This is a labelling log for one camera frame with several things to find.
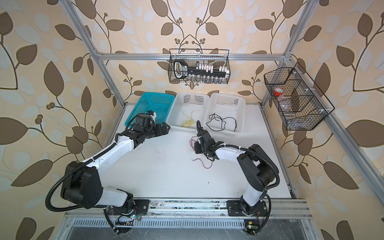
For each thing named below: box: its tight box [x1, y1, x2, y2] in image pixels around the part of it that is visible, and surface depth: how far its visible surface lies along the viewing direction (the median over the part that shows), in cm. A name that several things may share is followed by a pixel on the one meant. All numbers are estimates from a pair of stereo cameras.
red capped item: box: [274, 87, 283, 96], surface depth 84 cm
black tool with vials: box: [173, 59, 230, 79], surface depth 84 cm
